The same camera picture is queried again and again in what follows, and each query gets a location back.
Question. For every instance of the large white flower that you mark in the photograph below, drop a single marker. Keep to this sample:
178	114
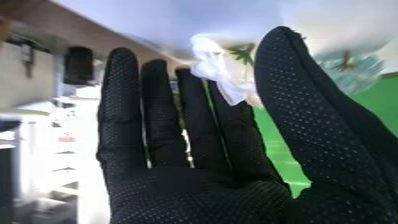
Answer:
222	71

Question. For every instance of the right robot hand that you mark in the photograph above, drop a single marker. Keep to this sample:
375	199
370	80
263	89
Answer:
224	186

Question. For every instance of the pale teal flower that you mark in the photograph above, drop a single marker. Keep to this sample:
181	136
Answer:
350	71

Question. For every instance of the white sheet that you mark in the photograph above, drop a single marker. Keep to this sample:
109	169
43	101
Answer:
196	20

